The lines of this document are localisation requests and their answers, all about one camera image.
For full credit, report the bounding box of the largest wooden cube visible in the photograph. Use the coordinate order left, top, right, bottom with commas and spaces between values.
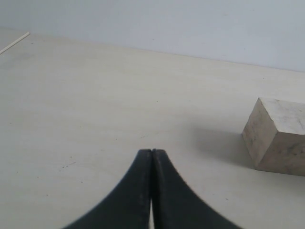
242, 97, 305, 176

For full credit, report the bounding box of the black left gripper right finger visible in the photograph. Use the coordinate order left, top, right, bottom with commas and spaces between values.
151, 149, 239, 229

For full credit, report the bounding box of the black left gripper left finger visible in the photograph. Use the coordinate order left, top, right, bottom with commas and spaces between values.
66, 149, 153, 229

